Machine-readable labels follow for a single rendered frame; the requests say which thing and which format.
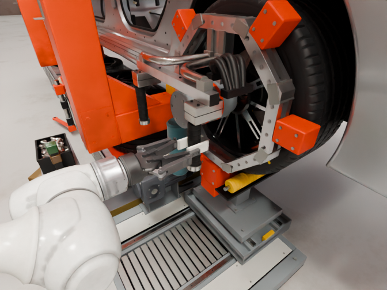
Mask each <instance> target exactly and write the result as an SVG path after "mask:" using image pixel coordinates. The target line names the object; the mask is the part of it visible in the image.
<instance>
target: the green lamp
mask: <svg viewBox="0 0 387 290"><path fill-rule="evenodd" d="M45 147H46V150H47V152H48V154H49V155H51V154H54V153H57V152H59V149H58V146H57V145H56V142H55V141H52V142H48V143H45Z"/></svg>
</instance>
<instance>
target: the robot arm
mask: <svg viewBox="0 0 387 290"><path fill-rule="evenodd" d="M208 144H209V141H208V140H206V141H204V142H201V143H198V144H196V145H194V146H191V147H188V137H186V138H182V139H179V140H177V139H176V138H173V140H171V138H166V139H162V140H159V141H156V142H153V143H149V144H146V145H141V146H137V147H136V149H137V153H136V154H134V153H133V152H130V153H128V154H124V155H121V156H119V157H118V158H116V157H115V156H113V155H112V156H110V157H106V158H103V159H100V160H97V161H93V162H92V163H88V164H85V165H74V166H69V167H65V168H62V169H59V170H55V171H53V172H50V173H47V174H45V175H42V176H40V177H37V178H35V179H34V180H31V181H29V182H27V183H26V184H24V185H23V186H21V187H19V188H18V189H16V190H15V191H14V192H13V193H12V194H11V195H10V197H9V213H10V217H11V219H12V221H9V222H5V223H0V273H6V274H10V275H12V276H14V277H15V278H17V279H18V280H20V281H21V283H22V284H23V285H24V284H34V285H39V286H41V287H43V288H46V289H47V290H106V289H107V288H108V287H109V286H110V284H111V282H112V281H113V279H114V278H115V275H116V273H117V270H118V267H119V262H120V257H121V254H122V246H121V241H120V236H119V232H118V230H117V227H116V224H115V221H114V219H113V217H112V215H111V213H110V211H109V210H108V208H107V207H106V205H105V204H104V203H103V201H105V200H108V199H110V198H111V197H114V196H117V195H119V194H121V193H123V192H126V191H127V186H132V185H135V184H137V183H139V182H142V181H143V179H144V178H145V177H147V176H152V175H156V176H157V177H158V179H159V180H160V181H162V180H164V179H165V178H166V177H167V176H168V175H170V174H173V173H175V172H177V171H179V170H181V169H183V168H185V167H187V166H189V165H191V164H192V158H193V157H195V156H197V155H199V154H200V153H202V152H205V151H207V150H208ZM186 147H188V148H187V150H186V151H183V152H178V153H175V154H171V155H166V154H168V153H170V152H171V151H173V150H175V149H176V148H177V149H178V150H181V149H183V148H186ZM164 155H166V156H164Z"/></svg>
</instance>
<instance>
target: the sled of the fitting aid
mask: <svg viewBox="0 0 387 290"><path fill-rule="evenodd" d="M198 186H199V185H198ZM196 187H197V186H196ZM184 197H185V202H186V203H187V204H188V205H189V206H190V208H191V209H192V210H193V211H194V212H195V213H196V214H197V215H198V217H199V218H200V219H201V220H202V221H203V223H204V224H205V225H206V226H207V227H208V228H209V229H210V230H211V231H212V232H213V234H214V235H215V236H216V237H217V238H218V239H219V240H220V241H221V242H222V244H223V245H224V246H225V247H226V248H227V249H228V250H229V251H230V252H231V254H232V255H233V256H234V257H235V258H236V260H237V261H238V262H239V263H240V264H241V265H242V266H243V265H244V264H245V263H247V262H248V261H249V260H250V259H251V258H253V257H254V256H255V255H256V254H258V253H259V252H260V251H262V250H263V249H264V248H265V247H267V246H268V245H269V244H270V243H272V242H273V241H274V240H275V239H276V238H278V237H279V236H281V235H282V234H283V233H284V232H285V231H287V230H288V229H289V227H290V224H291V221H292V220H291V219H290V218H289V217H288V216H286V215H285V214H284V213H283V212H282V214H281V215H280V216H278V217H277V218H276V219H274V220H273V221H272V222H270V223H269V224H267V225H266V226H265V227H263V228H262V229H261V230H259V231H258V232H257V233H255V234H254V235H252V236H251V237H250V238H248V239H247V240H246V241H244V242H243V243H241V242H240V241H239V240H238V239H237V238H236V237H235V236H234V235H233V234H232V233H231V232H230V231H229V230H228V229H227V228H226V227H225V226H224V225H223V224H222V223H221V222H220V221H219V220H218V219H217V218H216V217H215V216H214V215H213V214H212V213H211V212H210V210H209V209H208V208H207V207H206V206H205V205H204V204H203V203H202V202H201V201H200V200H199V199H198V198H197V197H196V196H195V195H194V188H192V189H190V190H188V191H186V192H184Z"/></svg>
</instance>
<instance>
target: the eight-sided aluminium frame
mask: <svg viewBox="0 0 387 290"><path fill-rule="evenodd" d="M256 18H257V17H254V16H249V17H246V16H234V15H227V14H216V13H199V14H195V16H194V18H193V19H192V22H191V24H190V26H189V27H188V29H187V31H186V33H185V35H184V37H183V39H182V41H181V42H180V44H179V46H178V48H177V50H175V53H174V56H183V55H193V54H194V53H195V51H196V50H197V48H198V47H199V46H200V44H201V42H202V41H203V39H204V38H205V36H206V35H207V28H212V29H213V30H217V31H219V30H225V31H226V32H227V33H234V34H238V35H239V36H240V38H241V40H242V42H243V44H244V46H245V48H246V50H247V52H248V54H249V56H250V58H251V60H252V63H253V65H254V67H255V69H256V71H257V73H258V75H259V77H260V79H261V81H262V83H263V85H264V87H265V89H266V91H267V93H268V100H267V106H266V109H265V115H264V121H263V127H262V130H261V137H260V142H259V148H258V151H255V152H252V153H250V154H247V155H244V156H243V157H239V158H236V157H234V156H232V155H231V154H230V153H228V152H227V151H225V150H224V149H223V148H221V147H220V146H218V145H217V144H215V143H214V142H212V141H211V140H210V139H209V138H208V137H207V135H206V133H205V131H204V129H203V127H202V125H201V141H200V142H204V141H206V140H208V141H209V144H208V150H207V151H205V152H202V153H203V154H204V155H205V156H206V157H207V158H209V159H210V160H211V161H213V162H214V163H215V164H216V165H218V166H219V167H220V168H221V169H222V170H223V171H225V172H227V173H228V174H229V173H233V172H235V171H239V170H242V169H246V168H248V167H252V166H256V165H259V164H260V165H261V164H263V163H265V162H268V161H270V160H272V159H274V158H275V157H277V156H278V155H279V152H280V150H281V149H282V148H281V146H280V145H278V144H276V143H274V142H273V141H272V137H273V134H274V129H275V124H276V121H277V120H279V119H282V118H284V117H286V116H288V115H289V113H290V109H291V104H292V101H293V99H294V93H295V87H294V85H293V80H292V79H290V77H289V75H288V73H287V71H286V69H285V67H284V65H283V63H282V61H281V59H280V57H279V55H278V53H277V51H276V49H275V48H269V49H260V47H259V46H258V45H257V43H256V42H255V40H254V38H253V37H252V36H251V34H250V33H249V29H250V27H251V26H252V24H253V23H254V21H255V19H256ZM181 66H182V64H180V65H174V72H175V73H176V74H179V75H181V74H180V67H181Z"/></svg>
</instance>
